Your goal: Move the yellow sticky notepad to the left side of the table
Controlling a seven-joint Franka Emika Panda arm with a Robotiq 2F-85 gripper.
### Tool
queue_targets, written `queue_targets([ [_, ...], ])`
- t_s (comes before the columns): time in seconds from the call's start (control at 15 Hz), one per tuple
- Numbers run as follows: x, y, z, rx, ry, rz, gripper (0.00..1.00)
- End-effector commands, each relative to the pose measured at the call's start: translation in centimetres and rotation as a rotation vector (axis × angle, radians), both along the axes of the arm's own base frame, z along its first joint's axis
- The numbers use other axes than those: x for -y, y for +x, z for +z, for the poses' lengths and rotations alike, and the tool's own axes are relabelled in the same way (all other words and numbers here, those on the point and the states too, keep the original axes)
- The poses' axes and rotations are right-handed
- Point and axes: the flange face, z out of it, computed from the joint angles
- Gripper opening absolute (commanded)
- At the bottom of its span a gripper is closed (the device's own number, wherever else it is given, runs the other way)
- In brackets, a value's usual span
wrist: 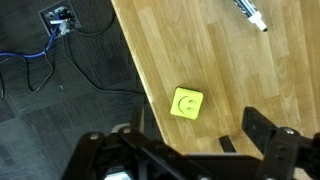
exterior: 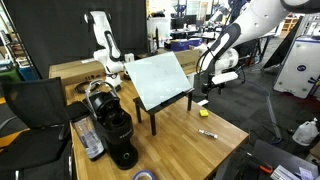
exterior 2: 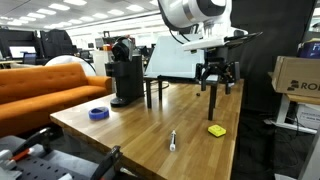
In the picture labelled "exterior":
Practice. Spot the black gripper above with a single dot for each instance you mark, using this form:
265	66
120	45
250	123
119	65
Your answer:
213	83

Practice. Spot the yellow smiley sticky notepad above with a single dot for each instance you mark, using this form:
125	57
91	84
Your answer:
203	113

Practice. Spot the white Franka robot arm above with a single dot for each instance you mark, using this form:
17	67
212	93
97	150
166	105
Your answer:
253	25

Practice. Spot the idle white robot arm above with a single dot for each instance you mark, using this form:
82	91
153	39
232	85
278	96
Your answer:
106	46

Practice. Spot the white eraser block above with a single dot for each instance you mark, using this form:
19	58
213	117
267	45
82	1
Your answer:
202	102

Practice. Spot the white marker pen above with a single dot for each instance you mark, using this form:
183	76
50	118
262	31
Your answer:
207	133

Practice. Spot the blue box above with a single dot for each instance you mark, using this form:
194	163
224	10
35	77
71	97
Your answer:
181	44

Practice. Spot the white board panel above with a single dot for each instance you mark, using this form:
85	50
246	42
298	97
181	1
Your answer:
156	80

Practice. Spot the small black stand table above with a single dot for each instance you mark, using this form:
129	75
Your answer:
153	116

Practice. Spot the white panel with blue logo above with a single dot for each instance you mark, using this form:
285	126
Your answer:
298	68

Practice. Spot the small white box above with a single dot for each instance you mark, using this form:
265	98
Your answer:
129	57

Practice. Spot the white plastic jug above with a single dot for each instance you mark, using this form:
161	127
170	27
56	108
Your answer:
305	132

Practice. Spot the black coffee maker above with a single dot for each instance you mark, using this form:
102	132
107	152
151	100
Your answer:
115	130

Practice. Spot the blue tape roll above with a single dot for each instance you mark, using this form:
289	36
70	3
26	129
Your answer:
144	175

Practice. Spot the clear water reservoir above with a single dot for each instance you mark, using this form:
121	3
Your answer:
88	138

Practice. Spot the long plain cardboard box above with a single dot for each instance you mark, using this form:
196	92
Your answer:
75	70

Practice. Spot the black backdrop curtain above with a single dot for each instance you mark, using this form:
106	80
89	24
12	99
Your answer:
60	30

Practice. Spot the black mesh office chair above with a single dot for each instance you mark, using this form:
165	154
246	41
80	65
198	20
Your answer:
31	123

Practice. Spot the blue storage bin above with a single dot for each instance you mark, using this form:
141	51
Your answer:
28	72

